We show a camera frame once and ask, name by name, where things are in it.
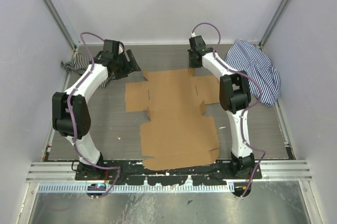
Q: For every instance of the blue white striped cloth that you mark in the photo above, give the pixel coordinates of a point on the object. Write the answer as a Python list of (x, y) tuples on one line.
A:
[(244, 56)]

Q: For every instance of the right aluminium frame post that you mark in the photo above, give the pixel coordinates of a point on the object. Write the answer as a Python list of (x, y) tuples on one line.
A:
[(273, 23)]

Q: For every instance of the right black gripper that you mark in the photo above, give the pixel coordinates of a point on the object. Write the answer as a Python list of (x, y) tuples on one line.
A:
[(191, 64)]

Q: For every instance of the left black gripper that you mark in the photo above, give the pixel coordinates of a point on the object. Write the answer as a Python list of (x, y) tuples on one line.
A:
[(129, 68)]

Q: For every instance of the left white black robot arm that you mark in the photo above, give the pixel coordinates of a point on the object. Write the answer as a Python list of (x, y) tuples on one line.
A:
[(70, 113)]

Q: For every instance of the aluminium frame post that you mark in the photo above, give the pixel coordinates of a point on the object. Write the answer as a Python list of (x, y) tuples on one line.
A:
[(273, 23), (49, 4)]

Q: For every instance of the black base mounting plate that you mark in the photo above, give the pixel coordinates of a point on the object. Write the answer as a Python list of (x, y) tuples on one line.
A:
[(134, 173)]

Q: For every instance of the left aluminium frame post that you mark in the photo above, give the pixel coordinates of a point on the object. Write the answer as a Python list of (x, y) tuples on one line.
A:
[(49, 4)]

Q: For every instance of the slotted grey cable duct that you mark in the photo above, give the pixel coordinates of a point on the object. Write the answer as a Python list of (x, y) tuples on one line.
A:
[(100, 188)]

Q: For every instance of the brown cardboard box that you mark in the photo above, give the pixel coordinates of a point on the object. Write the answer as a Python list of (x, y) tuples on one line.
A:
[(178, 134)]

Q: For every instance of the black white striped cloth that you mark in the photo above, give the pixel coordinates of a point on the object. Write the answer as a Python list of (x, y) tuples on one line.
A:
[(79, 64)]

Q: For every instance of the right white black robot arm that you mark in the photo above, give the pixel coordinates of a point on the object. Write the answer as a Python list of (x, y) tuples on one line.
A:
[(234, 97)]

